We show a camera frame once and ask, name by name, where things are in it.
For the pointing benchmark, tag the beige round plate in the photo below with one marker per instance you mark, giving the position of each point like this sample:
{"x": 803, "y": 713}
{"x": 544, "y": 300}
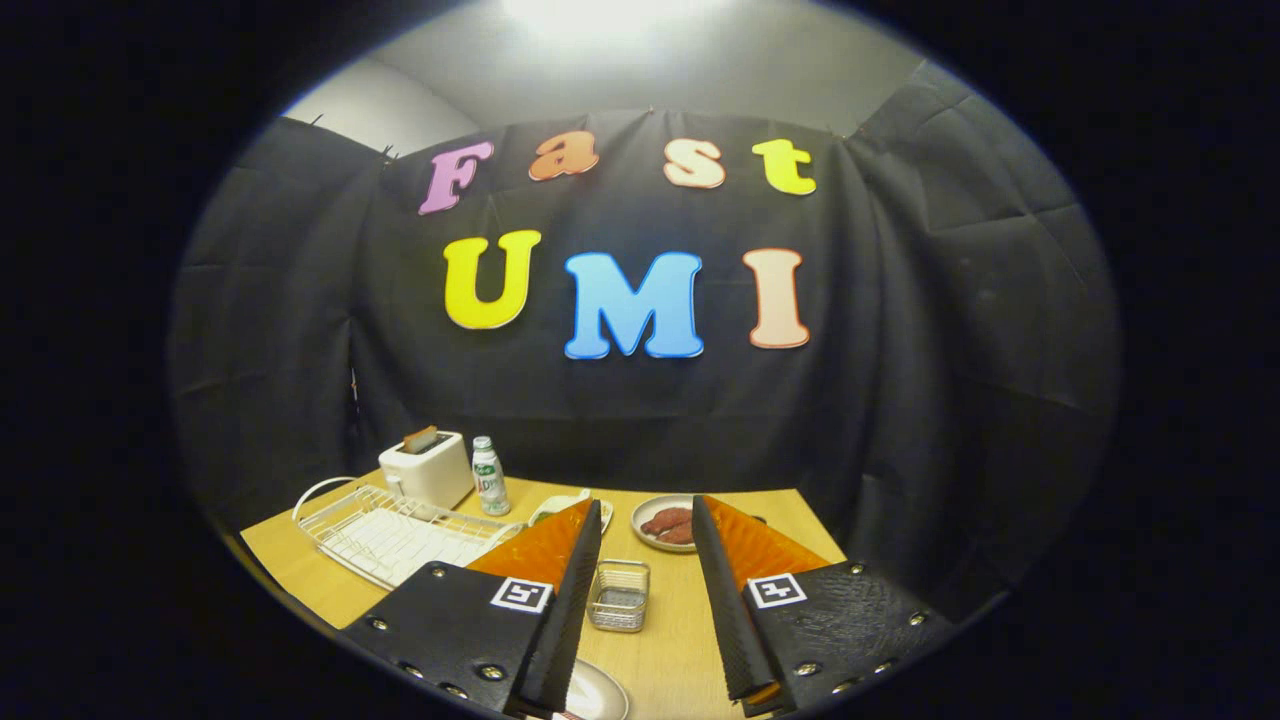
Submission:
{"x": 600, "y": 695}

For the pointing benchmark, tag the red sausage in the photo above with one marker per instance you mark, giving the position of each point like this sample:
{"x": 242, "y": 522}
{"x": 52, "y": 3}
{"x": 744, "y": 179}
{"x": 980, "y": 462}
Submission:
{"x": 680, "y": 536}
{"x": 665, "y": 520}

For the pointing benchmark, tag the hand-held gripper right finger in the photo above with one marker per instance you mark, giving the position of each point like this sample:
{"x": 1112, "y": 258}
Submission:
{"x": 730, "y": 620}

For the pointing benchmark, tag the clear bottle with green label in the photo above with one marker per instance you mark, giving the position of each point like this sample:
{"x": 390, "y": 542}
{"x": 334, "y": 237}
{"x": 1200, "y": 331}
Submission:
{"x": 490, "y": 485}

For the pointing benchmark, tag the brown toast slice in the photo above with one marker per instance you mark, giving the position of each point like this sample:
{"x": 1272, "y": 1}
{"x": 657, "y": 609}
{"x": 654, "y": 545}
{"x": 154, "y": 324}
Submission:
{"x": 421, "y": 440}

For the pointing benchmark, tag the white plate with sausages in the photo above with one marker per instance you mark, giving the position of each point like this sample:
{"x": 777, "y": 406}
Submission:
{"x": 645, "y": 540}

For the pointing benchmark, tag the white toaster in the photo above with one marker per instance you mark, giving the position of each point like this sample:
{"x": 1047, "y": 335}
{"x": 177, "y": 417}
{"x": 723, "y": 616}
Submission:
{"x": 430, "y": 475}

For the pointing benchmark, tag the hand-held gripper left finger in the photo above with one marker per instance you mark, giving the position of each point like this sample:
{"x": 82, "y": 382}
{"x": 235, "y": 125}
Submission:
{"x": 565, "y": 620}

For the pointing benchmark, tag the black backdrop cloth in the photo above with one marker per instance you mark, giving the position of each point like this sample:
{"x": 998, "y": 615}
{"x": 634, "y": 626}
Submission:
{"x": 950, "y": 350}

